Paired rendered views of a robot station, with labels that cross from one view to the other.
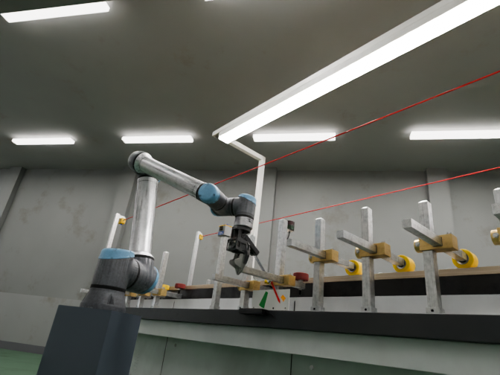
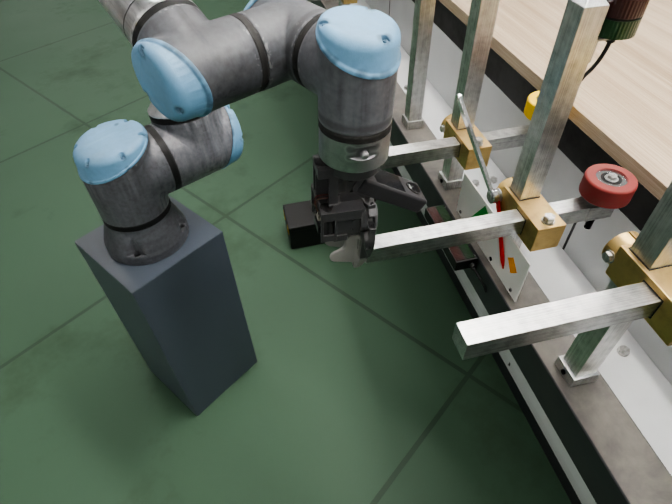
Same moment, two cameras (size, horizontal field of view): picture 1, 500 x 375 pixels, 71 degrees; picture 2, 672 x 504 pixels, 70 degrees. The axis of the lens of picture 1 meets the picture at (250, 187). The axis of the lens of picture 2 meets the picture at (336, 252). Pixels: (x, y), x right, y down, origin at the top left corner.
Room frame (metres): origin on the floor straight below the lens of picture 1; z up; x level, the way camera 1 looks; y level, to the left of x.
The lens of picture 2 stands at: (1.12, -0.21, 1.39)
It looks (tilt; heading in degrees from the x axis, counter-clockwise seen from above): 46 degrees down; 28
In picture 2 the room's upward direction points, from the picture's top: 2 degrees counter-clockwise
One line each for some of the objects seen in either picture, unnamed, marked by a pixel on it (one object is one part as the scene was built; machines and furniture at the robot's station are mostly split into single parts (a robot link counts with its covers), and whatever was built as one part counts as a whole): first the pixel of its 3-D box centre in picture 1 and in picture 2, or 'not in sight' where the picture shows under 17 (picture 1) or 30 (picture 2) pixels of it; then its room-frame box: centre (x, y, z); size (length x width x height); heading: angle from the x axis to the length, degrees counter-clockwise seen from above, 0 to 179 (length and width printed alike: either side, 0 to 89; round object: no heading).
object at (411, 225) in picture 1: (439, 242); not in sight; (1.20, -0.70, 0.95); 0.50 x 0.04 x 0.04; 130
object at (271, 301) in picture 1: (269, 300); (488, 233); (1.82, -0.17, 0.75); 0.26 x 0.01 x 0.10; 40
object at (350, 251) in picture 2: (239, 263); (348, 254); (1.57, 0.01, 0.86); 0.06 x 0.03 x 0.09; 129
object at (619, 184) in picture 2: (300, 283); (599, 202); (1.86, -0.32, 0.85); 0.08 x 0.08 x 0.11
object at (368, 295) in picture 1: (367, 261); not in sight; (1.43, -0.52, 0.91); 0.04 x 0.04 x 0.48; 40
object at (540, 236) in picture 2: (282, 281); (528, 211); (1.80, -0.22, 0.85); 0.14 x 0.06 x 0.05; 40
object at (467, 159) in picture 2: (248, 286); (464, 140); (1.99, -0.06, 0.83); 0.14 x 0.06 x 0.05; 40
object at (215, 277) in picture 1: (245, 285); (449, 148); (1.95, -0.04, 0.83); 0.44 x 0.03 x 0.04; 130
